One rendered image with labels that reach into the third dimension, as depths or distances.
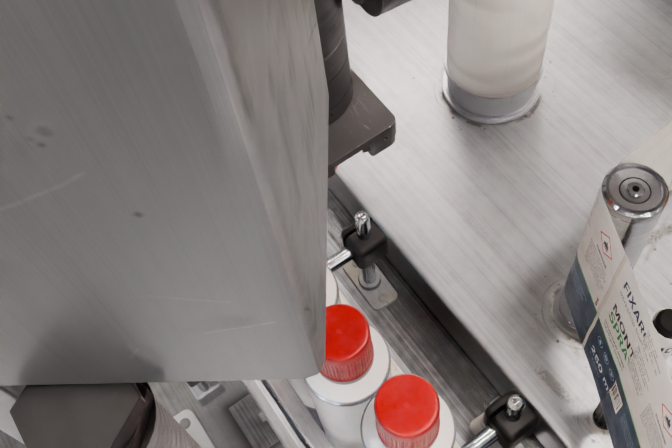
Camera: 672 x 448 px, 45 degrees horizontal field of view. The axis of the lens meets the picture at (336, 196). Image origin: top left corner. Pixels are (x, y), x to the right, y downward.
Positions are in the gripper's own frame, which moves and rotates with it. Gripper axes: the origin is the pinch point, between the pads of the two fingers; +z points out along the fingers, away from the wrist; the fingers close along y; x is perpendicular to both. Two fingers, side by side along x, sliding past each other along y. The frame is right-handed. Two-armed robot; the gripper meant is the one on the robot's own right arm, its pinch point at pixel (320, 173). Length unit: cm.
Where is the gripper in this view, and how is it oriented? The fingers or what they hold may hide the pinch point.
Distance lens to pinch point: 56.4
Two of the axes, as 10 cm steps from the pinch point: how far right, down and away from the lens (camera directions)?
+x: -8.2, 5.2, -2.2
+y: -5.6, -6.9, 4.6
